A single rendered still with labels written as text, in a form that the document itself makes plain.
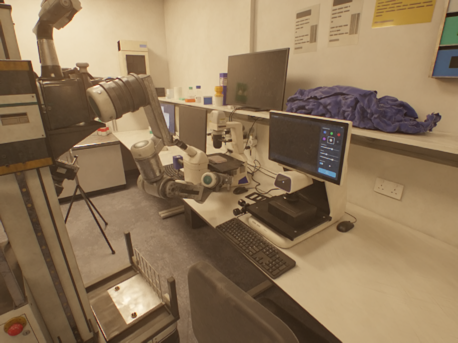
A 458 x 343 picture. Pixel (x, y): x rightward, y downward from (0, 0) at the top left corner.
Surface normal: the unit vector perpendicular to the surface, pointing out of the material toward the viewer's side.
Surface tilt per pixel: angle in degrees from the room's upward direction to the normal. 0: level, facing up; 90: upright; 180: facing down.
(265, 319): 0
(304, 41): 90
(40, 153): 90
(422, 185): 90
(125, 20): 90
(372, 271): 0
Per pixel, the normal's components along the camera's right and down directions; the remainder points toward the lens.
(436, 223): -0.83, 0.20
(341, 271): 0.00, -0.93
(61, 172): 0.75, 0.32
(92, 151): 0.57, 0.29
